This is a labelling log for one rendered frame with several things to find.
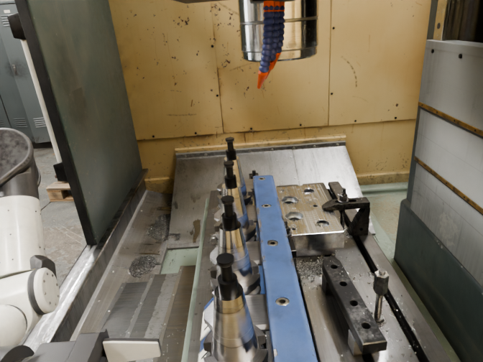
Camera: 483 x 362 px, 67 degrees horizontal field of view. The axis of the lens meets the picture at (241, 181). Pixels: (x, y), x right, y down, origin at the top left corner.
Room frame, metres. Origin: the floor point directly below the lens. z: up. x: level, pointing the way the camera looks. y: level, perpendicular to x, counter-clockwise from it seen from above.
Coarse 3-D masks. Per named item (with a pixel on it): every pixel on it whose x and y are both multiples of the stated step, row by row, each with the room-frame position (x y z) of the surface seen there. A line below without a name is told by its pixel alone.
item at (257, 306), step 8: (248, 296) 0.33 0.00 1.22; (256, 296) 0.33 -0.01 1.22; (264, 296) 0.33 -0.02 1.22; (248, 304) 0.32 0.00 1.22; (256, 304) 0.32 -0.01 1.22; (264, 304) 0.32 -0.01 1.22; (208, 312) 0.31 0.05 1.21; (256, 312) 0.30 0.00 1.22; (264, 312) 0.30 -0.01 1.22; (208, 320) 0.30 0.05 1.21; (256, 320) 0.29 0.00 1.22; (264, 320) 0.29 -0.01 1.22; (264, 328) 0.28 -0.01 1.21
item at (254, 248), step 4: (248, 244) 0.43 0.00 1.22; (252, 244) 0.43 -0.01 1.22; (256, 244) 0.43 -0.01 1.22; (216, 248) 0.43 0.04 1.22; (248, 248) 0.43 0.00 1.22; (252, 248) 0.43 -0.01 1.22; (256, 248) 0.42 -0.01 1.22; (212, 252) 0.43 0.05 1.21; (216, 252) 0.42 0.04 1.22; (248, 252) 0.42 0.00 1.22; (252, 252) 0.42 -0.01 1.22; (256, 252) 0.41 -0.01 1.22; (260, 252) 0.41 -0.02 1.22; (212, 256) 0.41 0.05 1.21; (216, 256) 0.41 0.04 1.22; (252, 256) 0.41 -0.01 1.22; (256, 256) 0.40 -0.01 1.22; (260, 256) 0.40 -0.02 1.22; (212, 260) 0.41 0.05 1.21; (252, 260) 0.40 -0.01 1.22; (256, 260) 0.40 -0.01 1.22; (260, 260) 0.40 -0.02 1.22; (260, 264) 0.39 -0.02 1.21
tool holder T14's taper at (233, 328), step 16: (240, 288) 0.26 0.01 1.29; (224, 304) 0.24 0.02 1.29; (240, 304) 0.24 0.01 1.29; (224, 320) 0.24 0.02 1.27; (240, 320) 0.24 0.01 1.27; (224, 336) 0.24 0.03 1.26; (240, 336) 0.24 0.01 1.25; (256, 336) 0.25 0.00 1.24; (224, 352) 0.24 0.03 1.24; (240, 352) 0.23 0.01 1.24; (256, 352) 0.24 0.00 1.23
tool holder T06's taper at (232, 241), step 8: (240, 224) 0.36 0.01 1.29; (224, 232) 0.35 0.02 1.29; (232, 232) 0.35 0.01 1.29; (240, 232) 0.36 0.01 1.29; (224, 240) 0.35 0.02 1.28; (232, 240) 0.35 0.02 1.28; (240, 240) 0.35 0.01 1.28; (224, 248) 0.35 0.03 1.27; (232, 248) 0.35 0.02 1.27; (240, 248) 0.35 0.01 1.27; (240, 256) 0.35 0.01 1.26; (248, 256) 0.36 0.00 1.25; (232, 264) 0.35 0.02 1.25; (240, 264) 0.35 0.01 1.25; (248, 264) 0.35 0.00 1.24; (216, 272) 0.36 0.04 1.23; (240, 272) 0.34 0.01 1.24; (248, 272) 0.35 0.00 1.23; (240, 280) 0.34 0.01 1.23
